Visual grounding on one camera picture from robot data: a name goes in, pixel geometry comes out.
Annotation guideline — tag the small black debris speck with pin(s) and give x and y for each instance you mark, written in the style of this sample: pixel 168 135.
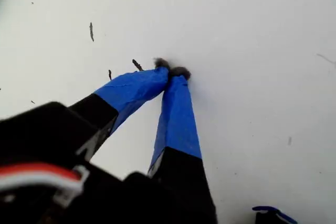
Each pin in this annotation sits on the small black debris speck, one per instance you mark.
pixel 109 74
pixel 137 65
pixel 91 32

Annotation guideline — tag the blue and black printed part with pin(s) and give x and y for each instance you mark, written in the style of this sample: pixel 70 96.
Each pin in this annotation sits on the blue and black printed part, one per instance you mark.
pixel 265 218

